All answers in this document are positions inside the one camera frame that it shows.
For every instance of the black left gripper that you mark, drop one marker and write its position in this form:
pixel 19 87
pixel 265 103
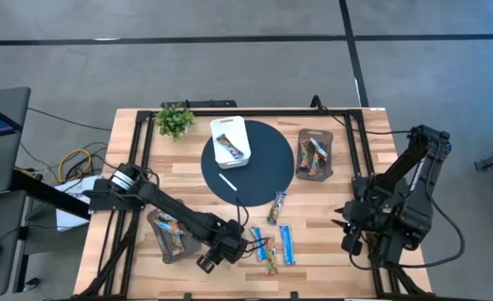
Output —
pixel 230 242

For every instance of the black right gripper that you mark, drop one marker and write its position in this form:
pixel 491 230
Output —
pixel 355 217

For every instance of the chocolate chip granola bar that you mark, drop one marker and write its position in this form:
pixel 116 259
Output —
pixel 271 261
pixel 304 154
pixel 314 165

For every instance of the granola bar orange ends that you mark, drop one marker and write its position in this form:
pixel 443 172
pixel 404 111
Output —
pixel 230 146

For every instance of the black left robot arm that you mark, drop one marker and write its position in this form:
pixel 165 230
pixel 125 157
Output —
pixel 175 211

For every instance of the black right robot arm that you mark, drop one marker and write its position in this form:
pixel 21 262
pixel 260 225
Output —
pixel 418 167

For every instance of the green blue granola bar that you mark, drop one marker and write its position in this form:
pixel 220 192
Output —
pixel 276 207

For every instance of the grey translucent plastic bin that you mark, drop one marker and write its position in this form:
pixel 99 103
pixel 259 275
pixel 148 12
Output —
pixel 167 256
pixel 315 134

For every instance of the white label strip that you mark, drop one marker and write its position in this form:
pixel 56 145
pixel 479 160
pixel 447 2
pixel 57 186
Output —
pixel 228 182

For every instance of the dark blue round mat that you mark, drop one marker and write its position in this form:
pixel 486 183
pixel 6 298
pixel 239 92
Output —
pixel 267 175

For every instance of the white plastic bin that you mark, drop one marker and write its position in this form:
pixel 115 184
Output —
pixel 223 125

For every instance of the white paper sheet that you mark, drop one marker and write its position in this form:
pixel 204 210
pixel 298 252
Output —
pixel 73 217

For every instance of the small green potted plant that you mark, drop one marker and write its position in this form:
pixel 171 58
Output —
pixel 173 121

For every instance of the black power strip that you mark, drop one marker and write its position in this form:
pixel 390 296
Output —
pixel 204 103

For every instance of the small grey floor object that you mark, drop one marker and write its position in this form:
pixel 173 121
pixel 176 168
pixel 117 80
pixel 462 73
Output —
pixel 31 284

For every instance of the grey laptop lid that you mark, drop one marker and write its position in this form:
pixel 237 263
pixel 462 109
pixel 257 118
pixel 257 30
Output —
pixel 0 167

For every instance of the black aluminium table frame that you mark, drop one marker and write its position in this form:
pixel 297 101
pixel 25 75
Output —
pixel 271 113

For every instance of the grey desk black frame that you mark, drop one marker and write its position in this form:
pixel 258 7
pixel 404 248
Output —
pixel 50 194

